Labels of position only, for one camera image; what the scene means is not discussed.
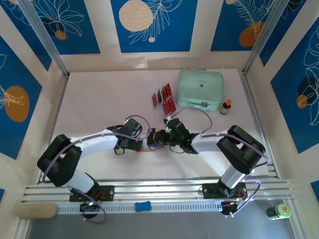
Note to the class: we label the black credit card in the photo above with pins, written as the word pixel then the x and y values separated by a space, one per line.
pixel 158 97
pixel 150 138

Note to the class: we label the orange card holder wallet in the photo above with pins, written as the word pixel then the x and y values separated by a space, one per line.
pixel 157 149

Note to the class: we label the clear acrylic card stand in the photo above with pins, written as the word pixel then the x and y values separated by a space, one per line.
pixel 158 115

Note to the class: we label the red credit card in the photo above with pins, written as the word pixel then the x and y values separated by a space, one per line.
pixel 168 90
pixel 173 105
pixel 154 99
pixel 166 108
pixel 163 94

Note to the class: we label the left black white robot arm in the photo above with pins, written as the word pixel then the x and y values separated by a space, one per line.
pixel 99 143

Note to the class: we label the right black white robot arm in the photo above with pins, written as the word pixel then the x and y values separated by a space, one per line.
pixel 207 145

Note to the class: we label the mint green zip pouch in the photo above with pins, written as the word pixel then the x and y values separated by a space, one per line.
pixel 199 87

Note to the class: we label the brown bottle orange cap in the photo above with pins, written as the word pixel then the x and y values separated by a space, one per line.
pixel 225 108

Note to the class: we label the blue bone-shaped block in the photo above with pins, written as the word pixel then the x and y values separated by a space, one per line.
pixel 143 206

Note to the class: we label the left black electronics module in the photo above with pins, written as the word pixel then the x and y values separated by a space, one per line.
pixel 89 207

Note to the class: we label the black electronics module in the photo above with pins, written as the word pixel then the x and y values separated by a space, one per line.
pixel 228 208
pixel 89 207

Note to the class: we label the right black electronics module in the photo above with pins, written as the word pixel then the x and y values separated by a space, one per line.
pixel 228 208

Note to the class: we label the beige foam pad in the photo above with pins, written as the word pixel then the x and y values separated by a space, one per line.
pixel 37 211

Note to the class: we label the green can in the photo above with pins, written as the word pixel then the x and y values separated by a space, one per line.
pixel 279 211

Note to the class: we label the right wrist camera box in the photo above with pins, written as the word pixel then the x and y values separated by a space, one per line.
pixel 166 122

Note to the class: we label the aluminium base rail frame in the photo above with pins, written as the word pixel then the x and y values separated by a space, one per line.
pixel 159 190

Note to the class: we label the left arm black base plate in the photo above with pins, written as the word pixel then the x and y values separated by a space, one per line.
pixel 107 193

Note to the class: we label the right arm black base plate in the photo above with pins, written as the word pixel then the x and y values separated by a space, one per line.
pixel 210 191

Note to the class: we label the left aluminium corner post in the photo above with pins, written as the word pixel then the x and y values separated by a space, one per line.
pixel 42 35

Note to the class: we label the aluminium corner post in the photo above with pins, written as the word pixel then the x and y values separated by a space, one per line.
pixel 42 35
pixel 266 32

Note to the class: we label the right aluminium corner post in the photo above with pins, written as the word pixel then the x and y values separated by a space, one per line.
pixel 266 32

